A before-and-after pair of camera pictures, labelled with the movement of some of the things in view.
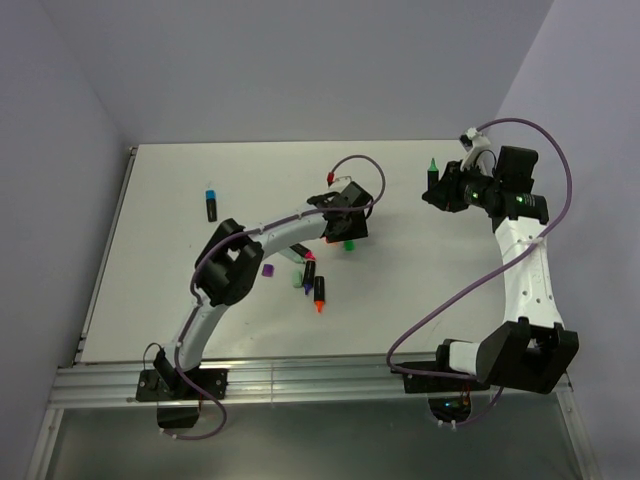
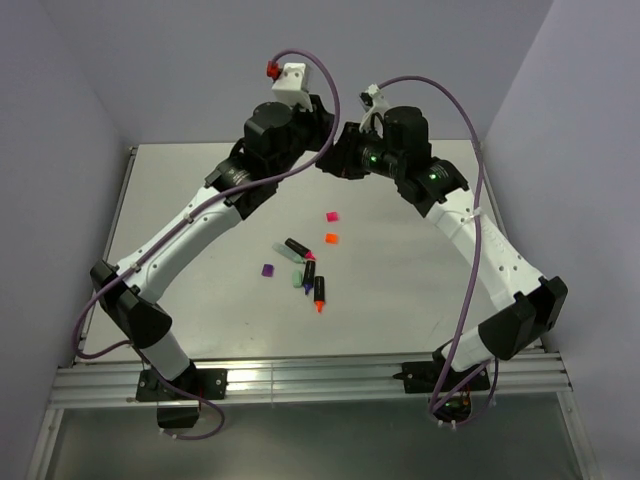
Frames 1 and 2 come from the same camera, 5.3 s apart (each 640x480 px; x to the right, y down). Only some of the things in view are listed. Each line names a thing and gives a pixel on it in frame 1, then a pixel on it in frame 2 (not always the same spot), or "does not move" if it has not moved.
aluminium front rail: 98,385 does not move
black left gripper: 358,230 -> 320,122
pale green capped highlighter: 293,255 does not move
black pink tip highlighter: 303,251 does not move
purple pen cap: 268,270 does not move
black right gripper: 448,198 -> 341,159
